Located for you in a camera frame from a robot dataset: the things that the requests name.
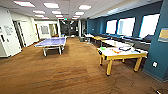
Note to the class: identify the dark waste bin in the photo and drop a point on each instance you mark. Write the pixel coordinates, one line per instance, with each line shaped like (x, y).
(81, 39)

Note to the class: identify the white desk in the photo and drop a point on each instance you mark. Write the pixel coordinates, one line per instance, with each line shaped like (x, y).
(88, 35)

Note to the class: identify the long wooden table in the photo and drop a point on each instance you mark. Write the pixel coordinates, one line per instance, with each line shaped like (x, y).
(98, 38)

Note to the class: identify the green bowl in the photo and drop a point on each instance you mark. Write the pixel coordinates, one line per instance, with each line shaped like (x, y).
(102, 48)

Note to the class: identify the orange game box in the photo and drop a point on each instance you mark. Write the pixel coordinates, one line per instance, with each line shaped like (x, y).
(116, 51)

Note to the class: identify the blue ping pong table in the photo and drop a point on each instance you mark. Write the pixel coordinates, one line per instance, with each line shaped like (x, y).
(51, 42)

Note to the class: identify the yellow edged white table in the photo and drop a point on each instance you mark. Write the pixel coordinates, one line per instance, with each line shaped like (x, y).
(121, 56)

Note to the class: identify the colourful puzzle box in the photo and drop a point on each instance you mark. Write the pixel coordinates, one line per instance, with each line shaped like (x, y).
(125, 48)

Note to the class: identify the dark window bench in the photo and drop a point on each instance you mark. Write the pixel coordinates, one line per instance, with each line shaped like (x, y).
(136, 40)

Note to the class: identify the white hallway door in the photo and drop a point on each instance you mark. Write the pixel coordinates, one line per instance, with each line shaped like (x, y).
(26, 33)

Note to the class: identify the grey wall whiteboard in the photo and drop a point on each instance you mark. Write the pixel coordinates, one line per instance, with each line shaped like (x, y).
(44, 30)

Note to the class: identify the white wall outlet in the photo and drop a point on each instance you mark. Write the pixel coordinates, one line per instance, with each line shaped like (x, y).
(154, 64)

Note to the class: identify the paper wall notices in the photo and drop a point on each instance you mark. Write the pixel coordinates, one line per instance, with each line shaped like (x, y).
(7, 30)

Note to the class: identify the yellow wall sign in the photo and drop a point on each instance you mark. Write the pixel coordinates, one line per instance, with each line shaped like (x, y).
(163, 35)

